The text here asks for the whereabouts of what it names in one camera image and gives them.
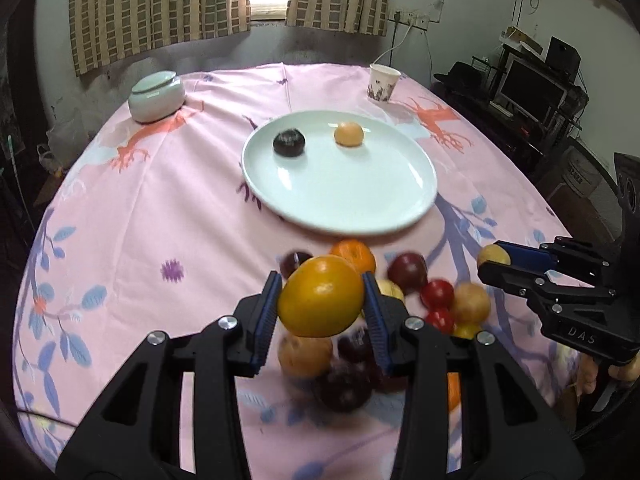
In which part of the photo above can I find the white wall power outlet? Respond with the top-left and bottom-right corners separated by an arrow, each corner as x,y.
390,10 -> 431,31

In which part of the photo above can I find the black speaker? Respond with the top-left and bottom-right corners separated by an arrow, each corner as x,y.
545,36 -> 582,81

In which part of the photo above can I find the patterned paper cup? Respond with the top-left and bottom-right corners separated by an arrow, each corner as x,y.
367,63 -> 402,103

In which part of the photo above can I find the glossy yellow-orange tomato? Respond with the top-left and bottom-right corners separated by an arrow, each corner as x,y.
277,255 -> 366,338

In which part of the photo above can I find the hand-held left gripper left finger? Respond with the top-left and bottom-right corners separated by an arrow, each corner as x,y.
56,270 -> 283,480

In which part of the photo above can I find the dark purple plum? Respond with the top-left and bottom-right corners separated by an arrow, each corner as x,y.
272,129 -> 306,158
279,250 -> 315,280
336,327 -> 375,365
316,362 -> 373,413

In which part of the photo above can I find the cardboard box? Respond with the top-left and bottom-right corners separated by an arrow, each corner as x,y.
505,25 -> 543,53

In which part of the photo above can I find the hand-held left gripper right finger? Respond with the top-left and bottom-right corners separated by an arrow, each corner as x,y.
361,271 -> 586,480

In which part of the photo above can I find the pale yellow peach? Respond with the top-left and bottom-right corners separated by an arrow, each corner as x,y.
376,279 -> 405,303

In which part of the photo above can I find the pale orange apricot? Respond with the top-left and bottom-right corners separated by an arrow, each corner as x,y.
334,121 -> 364,148

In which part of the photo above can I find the black cable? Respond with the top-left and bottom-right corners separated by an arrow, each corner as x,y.
15,409 -> 77,429

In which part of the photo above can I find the pink floral tablecloth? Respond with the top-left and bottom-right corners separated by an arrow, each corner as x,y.
12,62 -> 588,480

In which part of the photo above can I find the white labelled appliance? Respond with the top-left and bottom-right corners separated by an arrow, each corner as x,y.
547,145 -> 613,216

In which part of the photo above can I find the white lidded ceramic jar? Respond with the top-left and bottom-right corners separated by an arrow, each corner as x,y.
128,71 -> 187,124

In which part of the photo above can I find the white power cable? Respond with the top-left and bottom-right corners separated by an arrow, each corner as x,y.
372,20 -> 416,66

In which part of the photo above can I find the white round plate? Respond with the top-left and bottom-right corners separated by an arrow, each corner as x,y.
241,110 -> 438,236

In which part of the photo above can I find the large orange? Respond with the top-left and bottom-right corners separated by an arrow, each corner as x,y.
330,239 -> 377,276

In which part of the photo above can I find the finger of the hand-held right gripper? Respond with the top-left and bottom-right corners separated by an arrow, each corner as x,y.
476,259 -> 618,311
492,237 -> 615,281

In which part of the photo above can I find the person's right hand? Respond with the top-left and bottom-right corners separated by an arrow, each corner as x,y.
577,354 -> 640,397

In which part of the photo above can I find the computer monitor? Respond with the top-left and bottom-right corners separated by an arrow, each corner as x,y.
497,55 -> 568,121

